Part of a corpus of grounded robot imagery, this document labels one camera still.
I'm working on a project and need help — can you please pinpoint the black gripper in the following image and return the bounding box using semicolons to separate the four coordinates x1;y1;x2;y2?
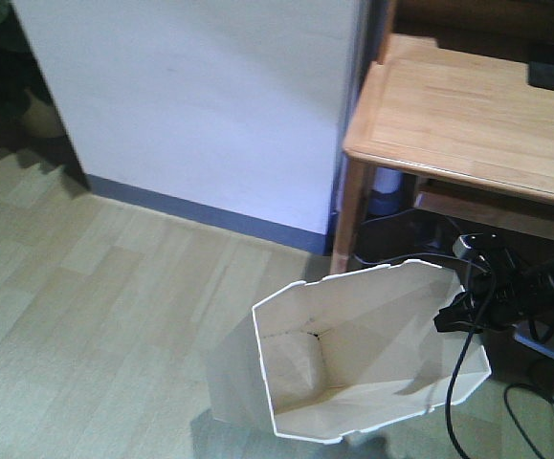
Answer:
433;273;535;333

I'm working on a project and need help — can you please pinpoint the white plastic trash bin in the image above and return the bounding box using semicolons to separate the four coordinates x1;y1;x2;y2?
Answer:
204;258;492;446

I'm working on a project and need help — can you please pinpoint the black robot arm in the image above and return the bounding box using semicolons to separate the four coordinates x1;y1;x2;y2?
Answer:
433;234;554;333

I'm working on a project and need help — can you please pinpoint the white blue bottle under desk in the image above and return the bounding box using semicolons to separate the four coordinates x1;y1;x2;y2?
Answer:
368;167;403;216

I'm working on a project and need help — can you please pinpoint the wooden desk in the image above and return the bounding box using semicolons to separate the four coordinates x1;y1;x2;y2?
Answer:
329;0;554;276

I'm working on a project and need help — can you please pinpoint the potted green plant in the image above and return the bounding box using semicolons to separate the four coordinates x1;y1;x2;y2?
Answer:
0;1;65;139

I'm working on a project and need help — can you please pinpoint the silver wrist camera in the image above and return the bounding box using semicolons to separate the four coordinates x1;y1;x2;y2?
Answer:
452;233;499;260

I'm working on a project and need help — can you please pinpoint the black hanging cable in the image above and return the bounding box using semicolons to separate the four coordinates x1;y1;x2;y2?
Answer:
443;257;500;459

